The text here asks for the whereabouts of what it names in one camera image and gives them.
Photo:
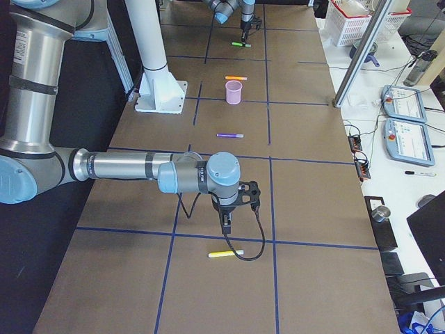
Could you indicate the yellow highlighter pen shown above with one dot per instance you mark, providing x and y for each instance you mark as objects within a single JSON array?
[{"x": 225, "y": 253}]

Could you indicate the blue bowl with handle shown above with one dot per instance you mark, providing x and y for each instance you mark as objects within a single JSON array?
[{"x": 370, "y": 57}]

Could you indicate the orange highlighter pen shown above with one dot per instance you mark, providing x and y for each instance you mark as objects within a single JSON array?
[{"x": 236, "y": 78}]

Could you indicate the upper orange terminal block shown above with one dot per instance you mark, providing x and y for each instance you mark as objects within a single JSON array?
[{"x": 355, "y": 143}]

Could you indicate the small steel cup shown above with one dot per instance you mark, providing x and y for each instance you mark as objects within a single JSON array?
[{"x": 380, "y": 213}]

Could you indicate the green highlighter pen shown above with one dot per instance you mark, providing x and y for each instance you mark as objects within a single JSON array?
[{"x": 240, "y": 44}]

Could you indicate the lower orange terminal block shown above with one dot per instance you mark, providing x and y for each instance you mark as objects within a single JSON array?
[{"x": 362, "y": 168}]

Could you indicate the orange terminal block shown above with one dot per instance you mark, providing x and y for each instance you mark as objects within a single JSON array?
[
  {"x": 355, "y": 143},
  {"x": 362, "y": 168}
]

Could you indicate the pink mesh pen holder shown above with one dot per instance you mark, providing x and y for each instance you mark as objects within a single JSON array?
[{"x": 233, "y": 92}]

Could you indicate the blue bag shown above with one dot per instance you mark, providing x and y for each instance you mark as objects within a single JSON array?
[{"x": 415, "y": 322}]

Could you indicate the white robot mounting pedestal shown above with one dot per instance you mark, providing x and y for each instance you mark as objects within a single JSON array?
[{"x": 159, "y": 91}]

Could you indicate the purple highlighter pen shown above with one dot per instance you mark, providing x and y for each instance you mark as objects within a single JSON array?
[{"x": 229, "y": 135}]

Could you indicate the lower teach pendant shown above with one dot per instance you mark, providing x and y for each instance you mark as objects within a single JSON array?
[{"x": 408, "y": 142}]

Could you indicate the black monitor corner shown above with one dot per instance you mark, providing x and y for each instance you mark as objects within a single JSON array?
[{"x": 427, "y": 227}]

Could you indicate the upper teach pendant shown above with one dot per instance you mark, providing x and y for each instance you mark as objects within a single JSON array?
[{"x": 403, "y": 103}]

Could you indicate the black box under cup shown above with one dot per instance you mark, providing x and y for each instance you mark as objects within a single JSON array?
[{"x": 382, "y": 229}]

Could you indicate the teach pendant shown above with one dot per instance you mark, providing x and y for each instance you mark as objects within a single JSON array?
[
  {"x": 408, "y": 142},
  {"x": 403, "y": 103}
]

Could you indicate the grey computer mouse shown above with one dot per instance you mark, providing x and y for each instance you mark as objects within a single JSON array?
[{"x": 424, "y": 200}]

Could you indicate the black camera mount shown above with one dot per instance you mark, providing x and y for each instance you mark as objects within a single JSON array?
[
  {"x": 255, "y": 22},
  {"x": 250, "y": 194}
]

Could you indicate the white plastic basket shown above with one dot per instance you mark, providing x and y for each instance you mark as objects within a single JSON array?
[{"x": 344, "y": 29}]

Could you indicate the black marker on desk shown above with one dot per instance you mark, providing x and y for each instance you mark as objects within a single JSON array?
[{"x": 417, "y": 173}]

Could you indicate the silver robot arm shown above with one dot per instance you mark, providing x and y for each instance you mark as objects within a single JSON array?
[
  {"x": 30, "y": 165},
  {"x": 222, "y": 10}
]

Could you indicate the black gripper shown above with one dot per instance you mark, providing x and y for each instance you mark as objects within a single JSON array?
[
  {"x": 223, "y": 209},
  {"x": 245, "y": 26}
]

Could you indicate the aluminium frame post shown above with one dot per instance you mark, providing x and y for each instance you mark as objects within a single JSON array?
[{"x": 365, "y": 45}]

